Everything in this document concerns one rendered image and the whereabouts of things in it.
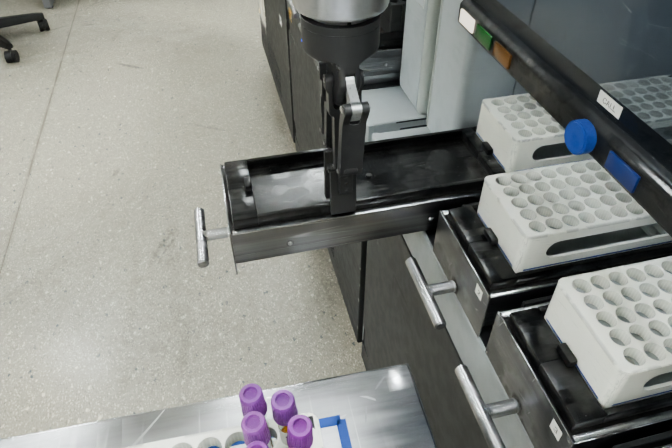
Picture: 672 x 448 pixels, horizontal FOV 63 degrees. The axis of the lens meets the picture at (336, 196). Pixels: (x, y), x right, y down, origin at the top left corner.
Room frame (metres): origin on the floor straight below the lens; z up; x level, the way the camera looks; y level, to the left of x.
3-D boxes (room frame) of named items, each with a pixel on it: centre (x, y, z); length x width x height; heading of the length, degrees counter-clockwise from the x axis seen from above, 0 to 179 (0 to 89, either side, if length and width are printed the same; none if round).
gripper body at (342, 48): (0.50, 0.00, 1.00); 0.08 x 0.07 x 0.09; 14
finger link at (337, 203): (0.48, -0.01, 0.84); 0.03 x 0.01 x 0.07; 104
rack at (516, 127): (0.63, -0.35, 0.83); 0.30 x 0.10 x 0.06; 104
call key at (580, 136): (0.39, -0.21, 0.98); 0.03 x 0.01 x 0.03; 14
